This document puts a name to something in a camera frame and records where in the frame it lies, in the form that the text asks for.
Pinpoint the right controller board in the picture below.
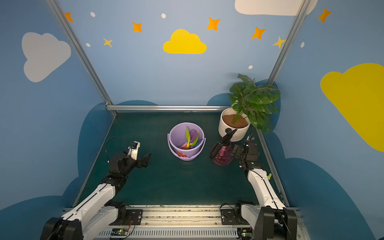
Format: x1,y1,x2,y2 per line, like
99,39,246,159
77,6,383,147
237,228,253,240

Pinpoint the green artificial plant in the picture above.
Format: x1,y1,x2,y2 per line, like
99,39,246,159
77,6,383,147
229,74,281,133

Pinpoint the left controller board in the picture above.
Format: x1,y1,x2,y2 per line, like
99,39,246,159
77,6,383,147
110,229,130,238

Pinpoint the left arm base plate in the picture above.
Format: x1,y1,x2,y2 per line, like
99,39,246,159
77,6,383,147
109,209,144,226

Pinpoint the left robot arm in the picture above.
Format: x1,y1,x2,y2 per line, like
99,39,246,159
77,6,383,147
40,152,152,240

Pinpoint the left aluminium post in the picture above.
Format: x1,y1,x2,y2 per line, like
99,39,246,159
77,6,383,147
46,0,113,109

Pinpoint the purple plastic bucket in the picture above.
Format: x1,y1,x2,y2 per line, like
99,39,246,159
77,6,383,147
167,123,206,162

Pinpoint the green round shovel yellow handle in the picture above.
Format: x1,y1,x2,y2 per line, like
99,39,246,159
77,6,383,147
190,132,200,148

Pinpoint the green trowel yellow handle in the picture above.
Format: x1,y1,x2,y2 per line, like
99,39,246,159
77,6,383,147
185,127,191,149

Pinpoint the aluminium back rail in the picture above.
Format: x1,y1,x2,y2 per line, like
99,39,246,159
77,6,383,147
107,105,229,112

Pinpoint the aluminium rail frame front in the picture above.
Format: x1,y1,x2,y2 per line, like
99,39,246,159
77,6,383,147
49,205,311,240

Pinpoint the white ribbed plant pot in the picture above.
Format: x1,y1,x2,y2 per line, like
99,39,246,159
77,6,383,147
219,108,251,142

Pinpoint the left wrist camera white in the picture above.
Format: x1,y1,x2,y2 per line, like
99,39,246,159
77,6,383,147
127,141,140,161

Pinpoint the right aluminium post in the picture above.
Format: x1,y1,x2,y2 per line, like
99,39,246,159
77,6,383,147
267,0,312,85

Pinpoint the purple shovel pink handle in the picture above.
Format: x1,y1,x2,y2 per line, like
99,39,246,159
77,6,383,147
180,129,197,150

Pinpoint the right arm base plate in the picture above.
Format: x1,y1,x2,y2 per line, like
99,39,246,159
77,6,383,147
220,208,260,227

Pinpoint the controller board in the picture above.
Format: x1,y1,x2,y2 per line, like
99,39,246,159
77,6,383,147
110,229,130,238
237,228,253,240

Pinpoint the aluminium post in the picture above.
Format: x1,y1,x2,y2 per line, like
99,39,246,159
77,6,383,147
267,0,312,85
46,0,113,109

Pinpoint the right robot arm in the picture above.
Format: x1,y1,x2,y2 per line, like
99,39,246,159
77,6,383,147
233,140,298,240

